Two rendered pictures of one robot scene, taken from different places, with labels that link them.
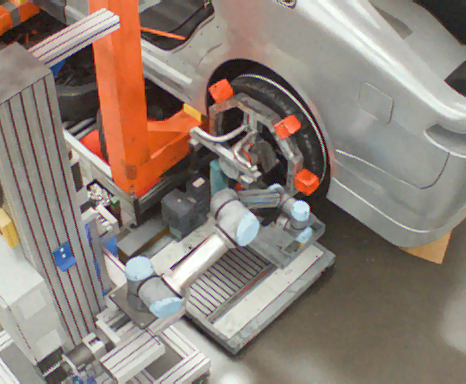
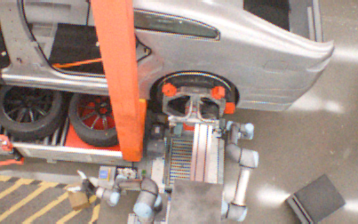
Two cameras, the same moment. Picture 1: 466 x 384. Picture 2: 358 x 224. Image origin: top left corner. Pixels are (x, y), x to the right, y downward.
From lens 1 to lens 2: 1.88 m
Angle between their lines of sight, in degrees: 28
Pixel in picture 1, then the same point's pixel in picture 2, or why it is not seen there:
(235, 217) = (250, 157)
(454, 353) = (306, 131)
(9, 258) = not seen: outside the picture
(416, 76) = (300, 47)
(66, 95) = (42, 126)
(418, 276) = not seen: hidden behind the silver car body
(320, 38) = (239, 50)
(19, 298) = not seen: outside the picture
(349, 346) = (261, 156)
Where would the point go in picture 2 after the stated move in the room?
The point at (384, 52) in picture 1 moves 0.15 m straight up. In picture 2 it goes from (280, 43) to (286, 30)
